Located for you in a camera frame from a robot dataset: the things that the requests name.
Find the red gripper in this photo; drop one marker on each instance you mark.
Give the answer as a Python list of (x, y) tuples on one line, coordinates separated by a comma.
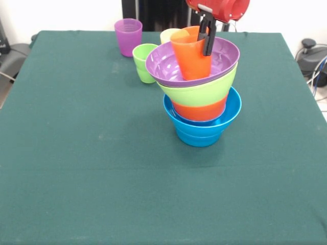
[(224, 9)]

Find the orange cup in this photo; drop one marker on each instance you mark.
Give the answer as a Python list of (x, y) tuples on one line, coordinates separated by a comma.
[(191, 61)]

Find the large purple bowl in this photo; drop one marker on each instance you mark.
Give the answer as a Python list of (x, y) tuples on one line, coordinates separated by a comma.
[(163, 66)]

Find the large green bowl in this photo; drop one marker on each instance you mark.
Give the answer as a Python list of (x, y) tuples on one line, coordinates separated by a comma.
[(194, 94)]

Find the large light blue bowl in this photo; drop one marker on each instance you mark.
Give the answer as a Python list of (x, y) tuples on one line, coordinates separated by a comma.
[(233, 107)]

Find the orange bowl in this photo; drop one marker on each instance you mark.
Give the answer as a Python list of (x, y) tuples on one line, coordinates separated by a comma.
[(199, 112)]

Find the small light blue bowl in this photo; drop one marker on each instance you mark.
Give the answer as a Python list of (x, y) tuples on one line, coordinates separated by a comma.
[(198, 140)]

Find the yellow cup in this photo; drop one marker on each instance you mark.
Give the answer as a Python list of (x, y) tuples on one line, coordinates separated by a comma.
[(168, 34)]

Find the green cup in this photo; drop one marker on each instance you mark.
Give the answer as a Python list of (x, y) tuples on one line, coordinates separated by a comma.
[(140, 66)]

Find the purple cup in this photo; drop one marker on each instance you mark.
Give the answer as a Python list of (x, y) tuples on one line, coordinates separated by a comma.
[(127, 38)]

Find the black floor stand base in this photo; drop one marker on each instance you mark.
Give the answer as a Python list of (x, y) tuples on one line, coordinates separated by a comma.
[(310, 54), (18, 54)]

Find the dark green tablecloth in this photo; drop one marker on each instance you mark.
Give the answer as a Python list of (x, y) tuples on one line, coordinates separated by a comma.
[(102, 166)]

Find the black pedestal column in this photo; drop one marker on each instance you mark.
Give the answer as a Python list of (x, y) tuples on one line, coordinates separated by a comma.
[(153, 12)]

